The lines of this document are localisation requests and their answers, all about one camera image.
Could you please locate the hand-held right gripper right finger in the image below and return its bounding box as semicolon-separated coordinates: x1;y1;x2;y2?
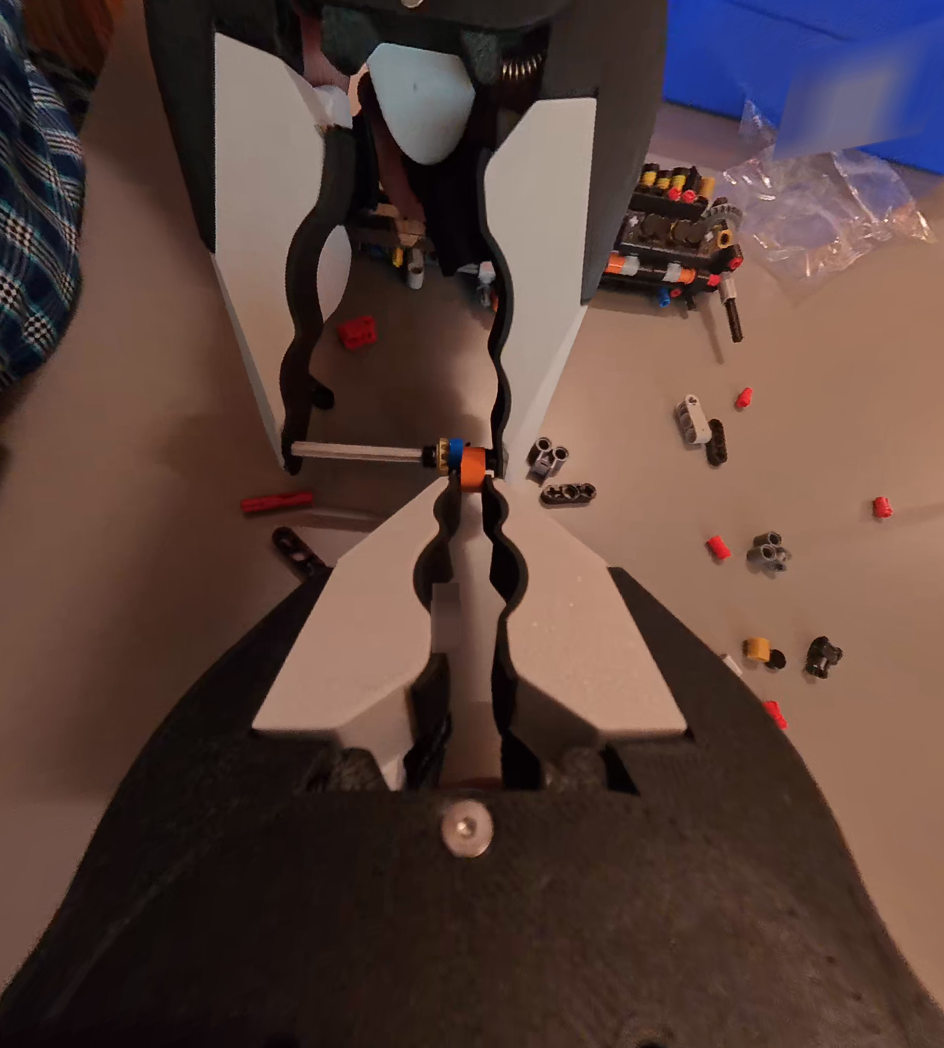
480;477;691;790

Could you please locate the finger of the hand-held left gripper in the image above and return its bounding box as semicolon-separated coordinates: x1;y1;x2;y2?
477;97;600;481
210;33;359;476

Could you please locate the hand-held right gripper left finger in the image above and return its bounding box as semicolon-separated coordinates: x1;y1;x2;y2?
251;478;463;790

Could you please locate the large lego vehicle model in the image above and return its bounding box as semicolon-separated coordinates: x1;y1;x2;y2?
349;162;745;343

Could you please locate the black lego gear axle assembly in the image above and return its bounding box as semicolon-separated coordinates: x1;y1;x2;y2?
290;436;516;492

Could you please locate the person's left hand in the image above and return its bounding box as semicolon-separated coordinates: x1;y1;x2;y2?
355;69;431;240

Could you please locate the blue plastic storage bin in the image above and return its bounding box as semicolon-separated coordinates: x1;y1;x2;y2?
660;0;944;177

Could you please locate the clear plastic bag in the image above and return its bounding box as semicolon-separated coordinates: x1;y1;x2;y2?
721;98;935;283

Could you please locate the blue plaid shirt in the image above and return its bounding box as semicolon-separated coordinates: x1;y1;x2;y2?
0;0;88;525

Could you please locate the wooden cabinet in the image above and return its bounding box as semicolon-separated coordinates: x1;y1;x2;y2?
26;0;115;76

